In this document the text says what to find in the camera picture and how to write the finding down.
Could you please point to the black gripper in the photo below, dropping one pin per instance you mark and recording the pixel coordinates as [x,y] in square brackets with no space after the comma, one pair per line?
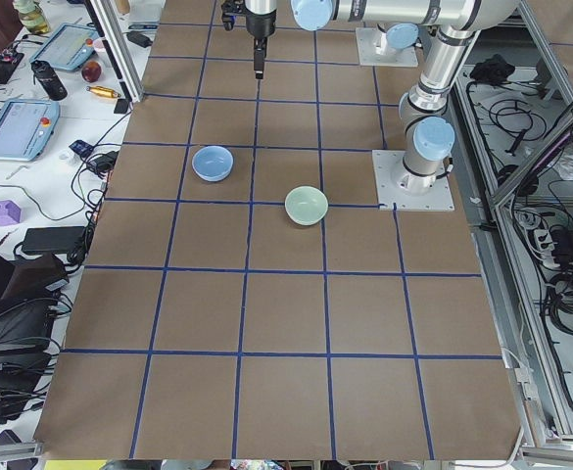
[258,23]

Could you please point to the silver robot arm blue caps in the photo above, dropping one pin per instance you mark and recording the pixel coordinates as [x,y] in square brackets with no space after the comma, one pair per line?
[429,139]

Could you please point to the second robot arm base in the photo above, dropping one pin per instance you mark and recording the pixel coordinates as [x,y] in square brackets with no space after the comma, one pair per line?
[396,36]

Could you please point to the blue bowl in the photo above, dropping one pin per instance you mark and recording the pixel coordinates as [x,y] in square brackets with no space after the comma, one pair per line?
[212,163]

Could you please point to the green bowl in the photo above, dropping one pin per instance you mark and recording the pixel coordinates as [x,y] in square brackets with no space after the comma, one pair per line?
[306,205]

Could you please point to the small black phone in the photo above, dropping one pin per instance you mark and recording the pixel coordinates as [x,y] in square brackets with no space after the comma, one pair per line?
[121,106]

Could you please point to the pink lidded white cup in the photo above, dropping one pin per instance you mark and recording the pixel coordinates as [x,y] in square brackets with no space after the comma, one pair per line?
[99,48]

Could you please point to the yellow metal cylinder tool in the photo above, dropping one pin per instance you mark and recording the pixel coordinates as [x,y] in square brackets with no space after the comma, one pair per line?
[103,92]

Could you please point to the red apple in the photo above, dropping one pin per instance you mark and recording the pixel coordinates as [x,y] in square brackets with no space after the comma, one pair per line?
[91,71]

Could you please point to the teach pendant near bottle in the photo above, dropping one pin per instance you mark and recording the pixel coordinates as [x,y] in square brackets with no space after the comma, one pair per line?
[68,47]

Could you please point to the black water bottle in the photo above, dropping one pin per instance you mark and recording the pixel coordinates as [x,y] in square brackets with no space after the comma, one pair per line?
[46,76]

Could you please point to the brown paper table mat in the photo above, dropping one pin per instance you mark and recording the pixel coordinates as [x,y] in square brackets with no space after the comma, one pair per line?
[208,324]

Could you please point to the teach pendant with red button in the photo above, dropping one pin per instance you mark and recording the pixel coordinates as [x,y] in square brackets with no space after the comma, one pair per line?
[26,126]

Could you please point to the black power adapter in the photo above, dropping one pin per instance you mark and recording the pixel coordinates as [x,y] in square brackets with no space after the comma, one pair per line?
[59,240]

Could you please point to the purple plastic block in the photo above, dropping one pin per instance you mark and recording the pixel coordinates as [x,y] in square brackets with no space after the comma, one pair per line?
[10,213]

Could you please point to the aluminium frame post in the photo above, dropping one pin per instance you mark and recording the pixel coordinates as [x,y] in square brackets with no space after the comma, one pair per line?
[104,16]

